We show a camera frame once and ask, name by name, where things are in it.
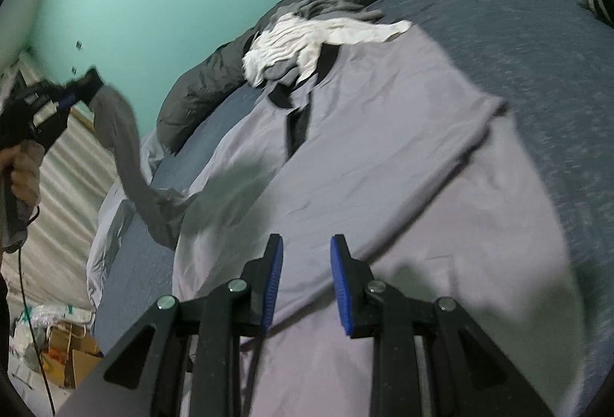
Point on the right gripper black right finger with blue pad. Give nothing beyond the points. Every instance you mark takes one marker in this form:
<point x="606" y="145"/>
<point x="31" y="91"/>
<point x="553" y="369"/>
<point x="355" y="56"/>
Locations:
<point x="350" y="279"/>

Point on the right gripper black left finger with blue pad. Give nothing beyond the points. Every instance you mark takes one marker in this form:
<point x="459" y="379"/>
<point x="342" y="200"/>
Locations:
<point x="263" y="277"/>

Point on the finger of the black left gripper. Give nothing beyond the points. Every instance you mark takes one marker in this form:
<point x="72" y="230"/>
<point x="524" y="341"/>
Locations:
<point x="82" y="89"/>

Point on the grey zip jacket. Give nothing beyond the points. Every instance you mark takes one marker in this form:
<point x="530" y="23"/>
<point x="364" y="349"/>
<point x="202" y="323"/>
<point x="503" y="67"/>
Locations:
<point x="426" y="175"/>

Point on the person's left hand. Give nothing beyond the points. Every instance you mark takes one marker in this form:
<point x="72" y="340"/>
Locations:
<point x="25" y="162"/>

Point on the beige striped curtain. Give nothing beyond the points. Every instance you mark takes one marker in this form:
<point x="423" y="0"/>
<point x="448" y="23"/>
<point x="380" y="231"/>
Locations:
<point x="76" y="174"/>

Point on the light grey bed sheet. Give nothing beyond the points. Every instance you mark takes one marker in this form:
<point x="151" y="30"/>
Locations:
<point x="114" y="217"/>

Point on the dark grey crumpled garment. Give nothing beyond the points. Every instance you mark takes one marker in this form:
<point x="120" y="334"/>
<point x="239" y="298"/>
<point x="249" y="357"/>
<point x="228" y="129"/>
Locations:
<point x="287" y="71"/>

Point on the cardboard box on floor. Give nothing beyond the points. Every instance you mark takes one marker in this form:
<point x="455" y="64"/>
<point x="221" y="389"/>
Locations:
<point x="70" y="355"/>

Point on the white crumpled garment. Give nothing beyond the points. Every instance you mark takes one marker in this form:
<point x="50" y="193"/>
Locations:
<point x="294" y="37"/>

